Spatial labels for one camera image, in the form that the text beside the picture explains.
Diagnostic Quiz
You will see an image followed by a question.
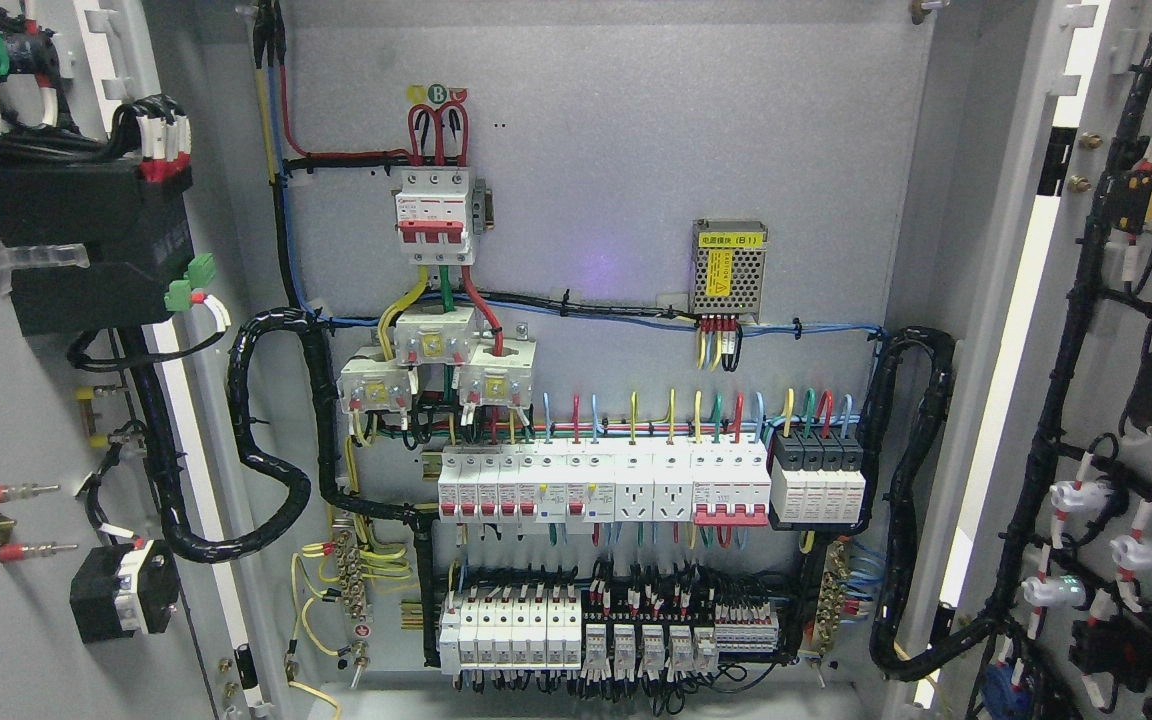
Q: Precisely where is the brass terminal bar right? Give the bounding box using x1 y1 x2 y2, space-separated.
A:
812 536 850 657

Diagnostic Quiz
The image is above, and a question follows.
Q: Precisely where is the white current transformer cluster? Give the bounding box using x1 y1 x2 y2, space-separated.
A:
338 304 536 416

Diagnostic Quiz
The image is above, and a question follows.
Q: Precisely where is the red white main breaker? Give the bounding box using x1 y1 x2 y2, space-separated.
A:
394 167 483 266

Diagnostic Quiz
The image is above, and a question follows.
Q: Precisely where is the black surge protector block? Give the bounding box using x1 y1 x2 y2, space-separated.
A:
770 430 873 536

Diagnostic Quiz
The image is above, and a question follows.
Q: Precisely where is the metal mesh power supply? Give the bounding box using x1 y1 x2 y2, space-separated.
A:
689 219 768 323

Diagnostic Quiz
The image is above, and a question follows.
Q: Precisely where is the brass ground terminal bar left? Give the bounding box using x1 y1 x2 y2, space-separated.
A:
333 520 371 689

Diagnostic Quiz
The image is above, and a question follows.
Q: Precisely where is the grey cabinet door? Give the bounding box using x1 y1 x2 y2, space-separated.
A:
872 1 1152 719
0 1 302 719

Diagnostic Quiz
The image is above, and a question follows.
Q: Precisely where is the black corrugated cable conduit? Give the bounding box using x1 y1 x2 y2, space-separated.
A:
141 306 437 563
861 327 996 683

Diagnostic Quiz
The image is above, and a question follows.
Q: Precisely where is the white socket and breaker row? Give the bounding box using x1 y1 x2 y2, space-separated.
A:
435 438 771 535

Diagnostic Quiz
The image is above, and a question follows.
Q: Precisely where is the white lower breaker row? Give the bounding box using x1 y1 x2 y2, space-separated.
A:
435 583 584 682

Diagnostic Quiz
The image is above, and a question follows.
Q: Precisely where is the black corrugated cable conduit right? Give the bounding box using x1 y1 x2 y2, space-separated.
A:
861 327 996 683

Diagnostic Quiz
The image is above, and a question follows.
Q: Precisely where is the black corrugated cable conduit left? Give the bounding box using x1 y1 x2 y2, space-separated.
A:
141 306 437 563

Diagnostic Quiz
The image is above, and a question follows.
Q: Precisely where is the black digital power meter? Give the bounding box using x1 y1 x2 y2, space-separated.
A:
0 158 195 336

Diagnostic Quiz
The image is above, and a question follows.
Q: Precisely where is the lower relay terminal row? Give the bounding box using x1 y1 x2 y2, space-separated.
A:
577 564 788 694

